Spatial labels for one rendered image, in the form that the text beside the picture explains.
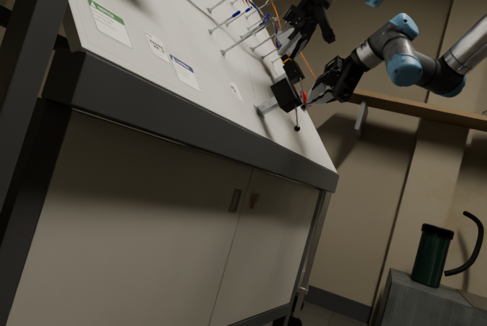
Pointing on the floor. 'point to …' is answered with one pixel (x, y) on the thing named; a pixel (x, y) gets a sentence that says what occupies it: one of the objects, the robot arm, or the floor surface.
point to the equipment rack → (29, 53)
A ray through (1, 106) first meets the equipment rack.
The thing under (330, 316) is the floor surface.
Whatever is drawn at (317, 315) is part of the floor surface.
